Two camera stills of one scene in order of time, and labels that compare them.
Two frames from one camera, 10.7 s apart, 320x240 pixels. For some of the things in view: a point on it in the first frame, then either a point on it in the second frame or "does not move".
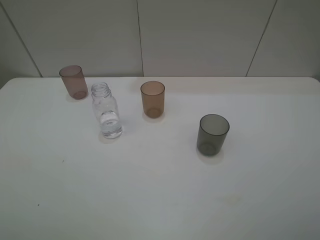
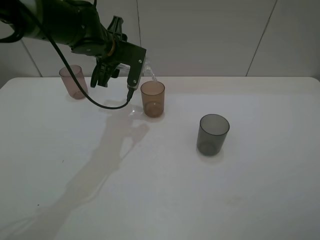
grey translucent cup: (213, 130) does not move
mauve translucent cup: (73, 77) does not move
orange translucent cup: (153, 98) does not move
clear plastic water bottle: (106, 109) -> (125, 69)
